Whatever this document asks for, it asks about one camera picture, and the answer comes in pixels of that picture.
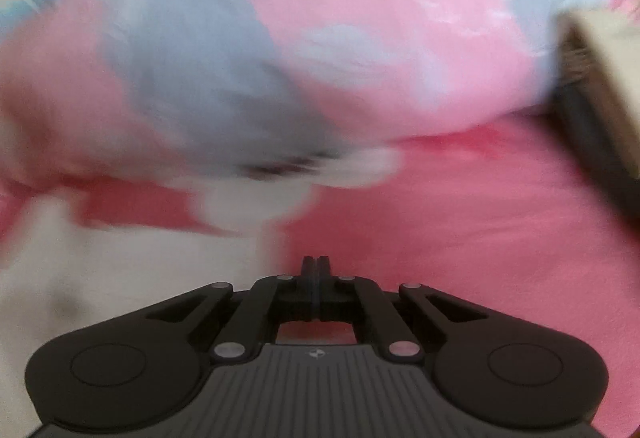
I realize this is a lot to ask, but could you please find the pink grey floral quilt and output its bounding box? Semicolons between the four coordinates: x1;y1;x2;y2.
0;0;613;199

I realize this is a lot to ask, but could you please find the white sweatshirt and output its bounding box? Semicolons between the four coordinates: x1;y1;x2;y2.
0;148;401;424

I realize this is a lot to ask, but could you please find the pink fleece blanket leaf print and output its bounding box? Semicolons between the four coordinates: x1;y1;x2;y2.
0;113;640;419

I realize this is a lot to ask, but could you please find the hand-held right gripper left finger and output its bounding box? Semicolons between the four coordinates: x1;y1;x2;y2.
145;256;317;364

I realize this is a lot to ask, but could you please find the pile of folded clothes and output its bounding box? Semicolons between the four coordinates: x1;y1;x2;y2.
547;8;640;224

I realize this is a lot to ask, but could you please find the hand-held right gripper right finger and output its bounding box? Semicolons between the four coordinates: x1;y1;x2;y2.
317;256;488;364

